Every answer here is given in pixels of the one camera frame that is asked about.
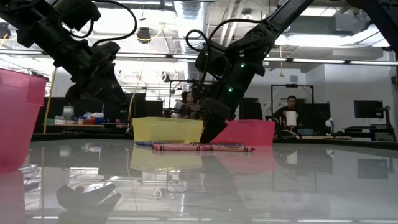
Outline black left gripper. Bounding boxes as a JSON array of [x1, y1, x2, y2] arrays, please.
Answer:
[[60, 42, 129, 108]]

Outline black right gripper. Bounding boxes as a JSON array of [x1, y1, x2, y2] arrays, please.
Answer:
[[200, 63, 265, 144]]

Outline red plastic bin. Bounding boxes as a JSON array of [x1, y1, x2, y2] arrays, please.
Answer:
[[210, 119, 276, 146]]

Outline yellow plastic bin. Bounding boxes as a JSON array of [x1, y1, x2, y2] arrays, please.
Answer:
[[132, 116, 204, 144]]

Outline pink plastic bin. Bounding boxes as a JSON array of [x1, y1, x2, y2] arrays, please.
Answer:
[[0, 68, 47, 174]]

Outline red crayon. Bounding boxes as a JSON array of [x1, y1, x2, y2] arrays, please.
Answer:
[[208, 144, 256, 152], [151, 143, 215, 152]]

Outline person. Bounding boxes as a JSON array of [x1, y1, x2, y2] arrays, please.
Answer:
[[177, 91, 203, 121], [272, 95, 301, 127]]

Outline black partition panel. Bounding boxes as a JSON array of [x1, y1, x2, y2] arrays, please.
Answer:
[[103, 93, 164, 119], [33, 96, 103, 125]]

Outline clear plastic jar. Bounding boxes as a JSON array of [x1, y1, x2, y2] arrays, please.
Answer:
[[63, 106, 75, 121]]

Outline wooden workbench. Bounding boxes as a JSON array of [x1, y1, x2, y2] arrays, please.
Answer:
[[42, 123, 129, 129]]

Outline blue crayon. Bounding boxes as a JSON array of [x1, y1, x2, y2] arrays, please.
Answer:
[[134, 141, 164, 147]]

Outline white paper towel roll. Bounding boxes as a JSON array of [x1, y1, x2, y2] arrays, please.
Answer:
[[285, 111, 297, 127]]

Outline white desk lamp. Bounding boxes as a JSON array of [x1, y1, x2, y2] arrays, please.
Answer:
[[324, 117, 336, 139]]

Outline long ceiling light strip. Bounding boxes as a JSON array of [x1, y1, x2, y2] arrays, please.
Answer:
[[0, 49, 398, 67]]

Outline black desk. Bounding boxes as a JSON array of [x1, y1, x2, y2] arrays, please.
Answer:
[[341, 123, 398, 142]]

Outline black computer monitor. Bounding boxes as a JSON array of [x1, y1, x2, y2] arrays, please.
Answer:
[[353, 100, 384, 119]]

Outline black monitor stand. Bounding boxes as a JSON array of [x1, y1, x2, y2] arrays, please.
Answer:
[[373, 105, 398, 142]]

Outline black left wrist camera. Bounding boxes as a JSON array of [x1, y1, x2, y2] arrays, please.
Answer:
[[65, 85, 90, 105]]

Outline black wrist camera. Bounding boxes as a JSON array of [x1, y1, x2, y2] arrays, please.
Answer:
[[191, 83, 216, 105], [65, 85, 90, 105]]

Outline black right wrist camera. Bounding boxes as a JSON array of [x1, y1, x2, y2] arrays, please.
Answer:
[[191, 83, 216, 105]]

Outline black aluminium table frame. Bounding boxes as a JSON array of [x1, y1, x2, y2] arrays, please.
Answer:
[[30, 133, 398, 150]]

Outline black metal frame rig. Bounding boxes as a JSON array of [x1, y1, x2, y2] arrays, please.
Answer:
[[169, 79, 200, 121], [271, 83, 315, 105]]

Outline yellow hanging cable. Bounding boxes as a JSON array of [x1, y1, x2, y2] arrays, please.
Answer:
[[42, 67, 59, 134]]

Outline black ceiling dome camera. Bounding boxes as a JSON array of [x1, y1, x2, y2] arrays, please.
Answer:
[[136, 27, 152, 44]]

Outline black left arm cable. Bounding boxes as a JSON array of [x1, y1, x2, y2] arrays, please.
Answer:
[[92, 0, 139, 47]]

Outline silver ventilation duct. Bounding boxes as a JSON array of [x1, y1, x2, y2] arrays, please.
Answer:
[[173, 0, 208, 81]]

